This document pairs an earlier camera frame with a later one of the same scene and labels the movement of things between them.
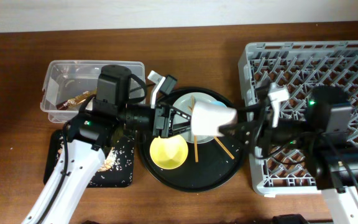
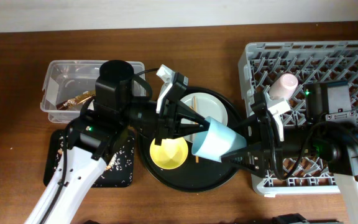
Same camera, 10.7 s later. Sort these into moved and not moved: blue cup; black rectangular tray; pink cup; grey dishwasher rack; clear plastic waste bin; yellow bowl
Moved: blue cup; pink cup
Not moved: clear plastic waste bin; yellow bowl; black rectangular tray; grey dishwasher rack
